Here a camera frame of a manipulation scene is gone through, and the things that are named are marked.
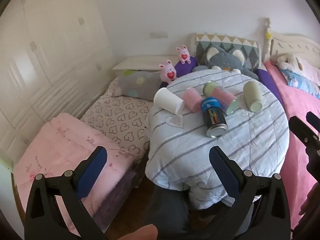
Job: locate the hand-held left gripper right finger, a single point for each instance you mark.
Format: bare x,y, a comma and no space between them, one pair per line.
223,171

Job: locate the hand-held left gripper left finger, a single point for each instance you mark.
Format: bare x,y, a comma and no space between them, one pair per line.
92,171

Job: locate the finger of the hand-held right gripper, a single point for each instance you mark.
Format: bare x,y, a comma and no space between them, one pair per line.
314,120
303,131

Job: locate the white paper cup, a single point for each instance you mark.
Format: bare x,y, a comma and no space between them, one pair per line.
168,101

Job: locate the person's right hand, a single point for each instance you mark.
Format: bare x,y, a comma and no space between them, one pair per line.
311,202

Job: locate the person's left hand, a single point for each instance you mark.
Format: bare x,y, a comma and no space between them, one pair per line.
141,233

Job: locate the pink bed blanket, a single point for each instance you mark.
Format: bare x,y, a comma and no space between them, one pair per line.
297,105

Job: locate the folded pink blanket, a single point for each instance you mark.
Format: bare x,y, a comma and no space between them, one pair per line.
67,145

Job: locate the blue floral pillow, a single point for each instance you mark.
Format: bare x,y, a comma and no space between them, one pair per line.
302,81

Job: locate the white grey-striped quilt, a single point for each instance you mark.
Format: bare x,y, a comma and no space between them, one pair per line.
255,140

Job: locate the blue and black can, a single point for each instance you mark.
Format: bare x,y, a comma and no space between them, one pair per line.
212,116

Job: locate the heart print bed sheet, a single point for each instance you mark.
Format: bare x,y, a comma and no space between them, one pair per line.
117,120

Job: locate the pale green can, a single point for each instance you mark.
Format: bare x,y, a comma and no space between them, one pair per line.
252,95

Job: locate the purple pillow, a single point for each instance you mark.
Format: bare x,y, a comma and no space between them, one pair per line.
183,67
266,78

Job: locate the white plush dog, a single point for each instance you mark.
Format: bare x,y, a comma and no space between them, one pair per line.
290,61

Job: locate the person's grey trouser leg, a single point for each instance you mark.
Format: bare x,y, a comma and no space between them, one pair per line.
170,212

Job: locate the pink can with green end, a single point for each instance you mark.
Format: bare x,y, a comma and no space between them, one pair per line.
223,97

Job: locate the white bed headboard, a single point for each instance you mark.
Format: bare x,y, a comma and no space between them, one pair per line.
295,43

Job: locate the small green can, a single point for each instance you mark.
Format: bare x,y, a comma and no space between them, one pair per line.
209,88

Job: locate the grey spotted pillow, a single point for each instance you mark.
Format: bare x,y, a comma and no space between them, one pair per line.
138,83

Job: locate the diamond pattern cushion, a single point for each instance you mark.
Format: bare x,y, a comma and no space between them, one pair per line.
247,46

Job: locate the grey cat plush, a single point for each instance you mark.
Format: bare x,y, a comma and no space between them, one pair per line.
225,61

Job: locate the pink plush toy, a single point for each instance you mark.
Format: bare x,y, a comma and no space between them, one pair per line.
184,54
169,72

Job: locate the white wardrobe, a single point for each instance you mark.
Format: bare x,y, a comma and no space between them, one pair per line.
45,55

